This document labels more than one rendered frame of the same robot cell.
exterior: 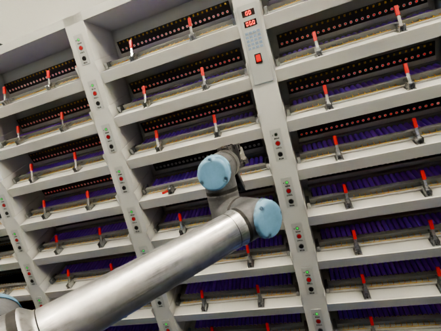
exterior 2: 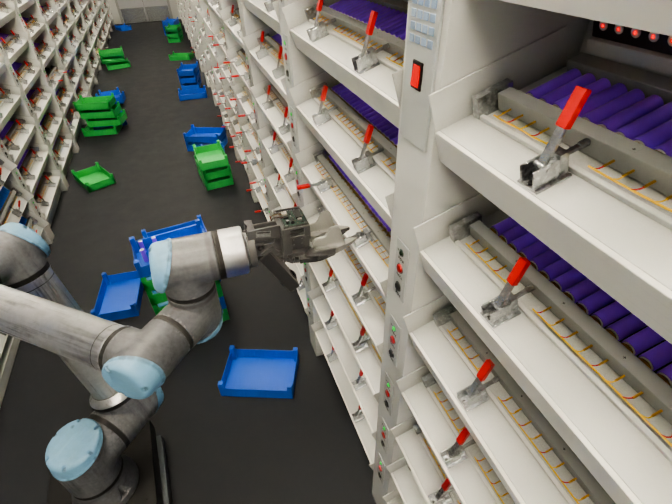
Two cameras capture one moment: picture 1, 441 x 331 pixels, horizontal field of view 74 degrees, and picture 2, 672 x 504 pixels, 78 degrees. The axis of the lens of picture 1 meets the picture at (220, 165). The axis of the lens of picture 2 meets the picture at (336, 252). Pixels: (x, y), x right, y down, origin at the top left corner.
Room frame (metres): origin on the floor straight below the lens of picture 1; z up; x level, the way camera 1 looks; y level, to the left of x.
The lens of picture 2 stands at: (0.71, -0.62, 1.52)
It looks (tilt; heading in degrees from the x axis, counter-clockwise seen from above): 39 degrees down; 55
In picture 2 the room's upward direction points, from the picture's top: 2 degrees counter-clockwise
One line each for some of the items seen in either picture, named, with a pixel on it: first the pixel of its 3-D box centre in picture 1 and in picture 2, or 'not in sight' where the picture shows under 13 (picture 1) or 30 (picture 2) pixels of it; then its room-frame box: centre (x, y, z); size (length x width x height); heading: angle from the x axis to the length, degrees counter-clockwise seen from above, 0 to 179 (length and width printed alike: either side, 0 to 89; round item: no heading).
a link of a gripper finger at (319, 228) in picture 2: not in sight; (326, 223); (1.09, -0.04, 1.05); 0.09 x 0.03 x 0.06; 172
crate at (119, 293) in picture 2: not in sight; (119, 293); (0.68, 1.31, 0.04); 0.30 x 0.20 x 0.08; 68
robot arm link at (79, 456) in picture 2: not in sight; (85, 454); (0.44, 0.30, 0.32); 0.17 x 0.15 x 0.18; 32
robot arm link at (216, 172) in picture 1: (218, 171); (187, 262); (0.82, 0.01, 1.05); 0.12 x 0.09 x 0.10; 164
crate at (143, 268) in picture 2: not in sight; (170, 246); (0.94, 0.96, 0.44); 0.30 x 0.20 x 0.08; 171
